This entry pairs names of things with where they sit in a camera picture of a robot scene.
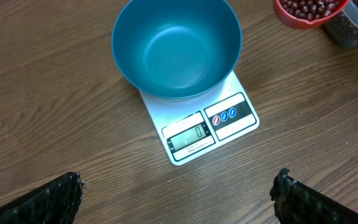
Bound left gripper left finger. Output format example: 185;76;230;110
0;172;86;224

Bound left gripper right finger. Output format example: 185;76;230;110
270;168;358;224

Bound orange measuring scoop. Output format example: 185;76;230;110
273;0;351;30

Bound red adzuki beans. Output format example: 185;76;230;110
279;0;358;21

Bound white digital kitchen scale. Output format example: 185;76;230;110
140;72;260;166

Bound teal plastic bowl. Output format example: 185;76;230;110
111;0;242;99

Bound clear plastic food container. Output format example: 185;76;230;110
323;0;358;47

